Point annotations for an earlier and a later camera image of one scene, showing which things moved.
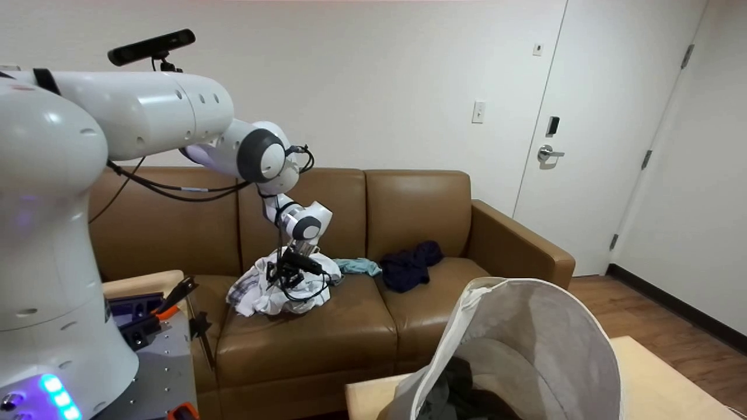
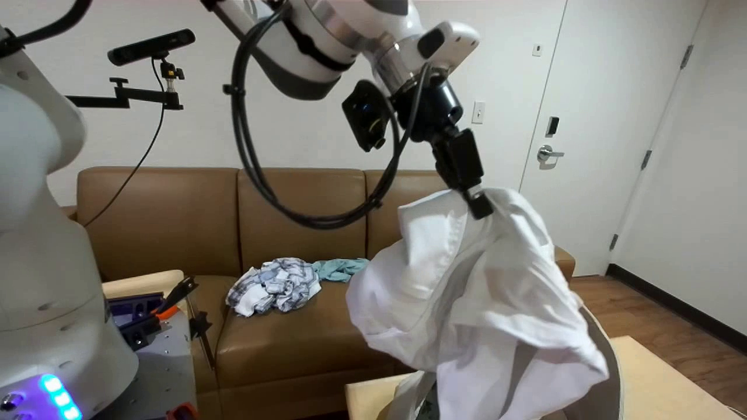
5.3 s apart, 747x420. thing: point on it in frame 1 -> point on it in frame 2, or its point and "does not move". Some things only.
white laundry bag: (513, 350) does not move
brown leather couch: (400, 238) does not move
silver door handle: (544, 154) does not move
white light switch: (479, 113) does not move
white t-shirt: (313, 288) -> (482, 306)
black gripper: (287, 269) -> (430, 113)
